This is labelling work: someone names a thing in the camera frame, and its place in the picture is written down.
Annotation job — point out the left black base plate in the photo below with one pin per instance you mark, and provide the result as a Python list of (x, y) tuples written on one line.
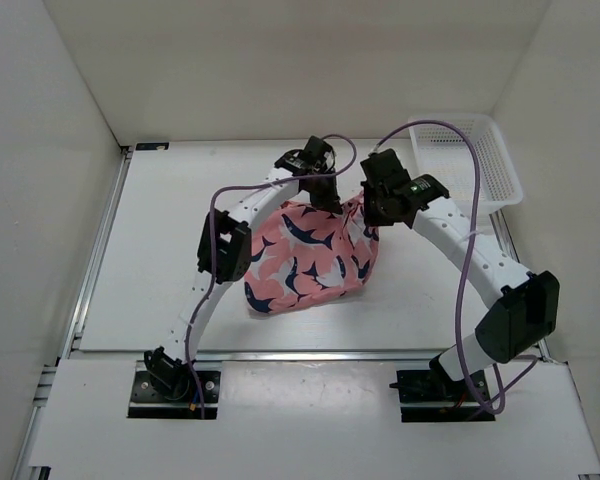
[(149, 401)]

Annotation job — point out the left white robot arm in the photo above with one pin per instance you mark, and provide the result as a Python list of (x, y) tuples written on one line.
[(224, 255)]

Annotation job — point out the left aluminium rail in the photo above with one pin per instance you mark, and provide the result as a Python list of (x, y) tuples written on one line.
[(77, 318)]

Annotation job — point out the pink shark print shorts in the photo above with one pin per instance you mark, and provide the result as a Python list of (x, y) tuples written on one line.
[(303, 257)]

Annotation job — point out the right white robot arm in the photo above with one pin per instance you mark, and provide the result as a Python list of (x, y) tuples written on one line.
[(521, 306)]

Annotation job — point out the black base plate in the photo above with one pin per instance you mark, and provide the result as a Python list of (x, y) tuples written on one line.
[(149, 401), (423, 398)]

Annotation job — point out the right aluminium rail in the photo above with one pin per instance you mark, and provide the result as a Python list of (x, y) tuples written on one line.
[(511, 245)]

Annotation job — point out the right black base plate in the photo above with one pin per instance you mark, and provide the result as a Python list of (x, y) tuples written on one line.
[(423, 398)]

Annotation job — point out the aluminium rail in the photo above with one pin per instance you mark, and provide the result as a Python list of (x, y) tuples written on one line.
[(511, 245), (77, 318), (317, 355)]

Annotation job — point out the front aluminium rail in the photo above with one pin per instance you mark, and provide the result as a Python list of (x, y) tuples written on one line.
[(317, 355)]

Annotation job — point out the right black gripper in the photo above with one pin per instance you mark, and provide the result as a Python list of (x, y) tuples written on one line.
[(371, 219)]

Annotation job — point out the black label sticker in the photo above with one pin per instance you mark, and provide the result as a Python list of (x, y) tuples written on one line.
[(152, 146)]

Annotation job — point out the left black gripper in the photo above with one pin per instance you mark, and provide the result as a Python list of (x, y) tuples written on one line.
[(329, 201)]

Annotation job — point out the white plastic basket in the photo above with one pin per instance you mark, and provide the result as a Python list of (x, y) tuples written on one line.
[(442, 153)]

